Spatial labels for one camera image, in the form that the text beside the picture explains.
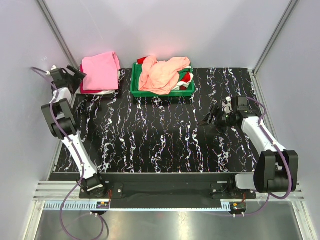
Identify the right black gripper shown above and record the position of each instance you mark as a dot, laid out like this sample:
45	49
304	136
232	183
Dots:
207	119

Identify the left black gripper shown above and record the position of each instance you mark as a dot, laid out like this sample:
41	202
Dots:
78	76

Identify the pink t shirt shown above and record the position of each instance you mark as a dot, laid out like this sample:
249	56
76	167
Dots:
102	72

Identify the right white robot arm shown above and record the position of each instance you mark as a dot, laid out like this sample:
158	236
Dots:
276	172

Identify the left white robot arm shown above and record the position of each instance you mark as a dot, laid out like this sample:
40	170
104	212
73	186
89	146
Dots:
61	122

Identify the folded magenta t shirt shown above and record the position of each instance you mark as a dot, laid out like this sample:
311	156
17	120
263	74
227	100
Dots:
83	88

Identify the folded white t shirt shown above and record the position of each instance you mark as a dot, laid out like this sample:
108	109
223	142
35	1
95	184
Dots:
105	92

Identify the red white green t shirt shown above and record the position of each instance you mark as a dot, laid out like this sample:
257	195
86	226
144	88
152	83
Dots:
184	79

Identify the green plastic bin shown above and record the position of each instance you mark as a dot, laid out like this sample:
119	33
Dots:
134	86

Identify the peach t shirt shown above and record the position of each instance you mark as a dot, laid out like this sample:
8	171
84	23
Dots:
161	77

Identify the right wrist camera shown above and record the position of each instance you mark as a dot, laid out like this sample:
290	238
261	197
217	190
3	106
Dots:
227	105

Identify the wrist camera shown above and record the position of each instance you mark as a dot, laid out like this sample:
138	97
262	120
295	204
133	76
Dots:
227	105
54	72

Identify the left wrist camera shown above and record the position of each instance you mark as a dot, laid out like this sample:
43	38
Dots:
54	72

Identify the left corner post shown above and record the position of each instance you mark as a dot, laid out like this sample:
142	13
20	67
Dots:
44	8

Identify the corner post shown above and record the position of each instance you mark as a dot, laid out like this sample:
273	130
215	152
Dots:
276	33
44	8

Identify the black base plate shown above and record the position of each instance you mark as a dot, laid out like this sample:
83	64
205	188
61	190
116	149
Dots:
173	191

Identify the aluminium rail frame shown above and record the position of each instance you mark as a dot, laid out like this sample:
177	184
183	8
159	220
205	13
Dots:
59	214

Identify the right corner post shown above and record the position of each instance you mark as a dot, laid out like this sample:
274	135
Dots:
276	33

